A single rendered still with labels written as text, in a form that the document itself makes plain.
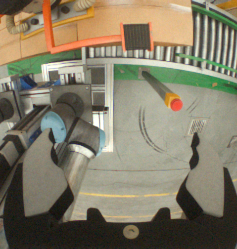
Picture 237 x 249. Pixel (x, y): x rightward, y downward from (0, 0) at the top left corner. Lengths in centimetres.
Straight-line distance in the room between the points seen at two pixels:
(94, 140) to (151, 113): 144
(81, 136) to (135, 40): 36
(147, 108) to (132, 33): 152
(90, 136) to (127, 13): 60
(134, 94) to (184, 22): 121
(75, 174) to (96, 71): 118
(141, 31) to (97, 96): 122
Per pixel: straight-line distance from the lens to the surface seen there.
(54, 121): 47
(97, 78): 146
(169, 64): 110
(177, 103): 69
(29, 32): 64
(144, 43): 37
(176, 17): 76
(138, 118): 186
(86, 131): 49
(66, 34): 118
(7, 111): 90
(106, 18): 70
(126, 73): 164
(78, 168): 45
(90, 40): 39
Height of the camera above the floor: 162
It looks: 58 degrees down
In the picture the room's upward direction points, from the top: 177 degrees counter-clockwise
